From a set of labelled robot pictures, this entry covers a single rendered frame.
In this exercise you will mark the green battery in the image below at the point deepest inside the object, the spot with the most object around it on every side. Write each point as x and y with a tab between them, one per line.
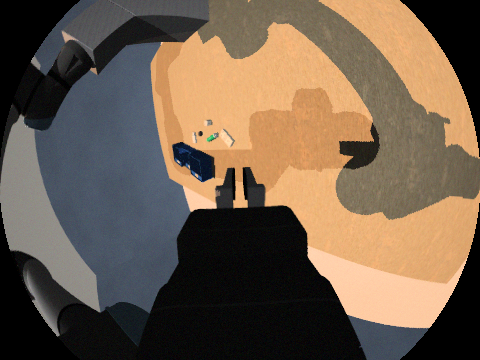
213	136

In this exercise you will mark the blue rack of bins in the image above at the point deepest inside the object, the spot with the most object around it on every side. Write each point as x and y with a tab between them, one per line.
204	168

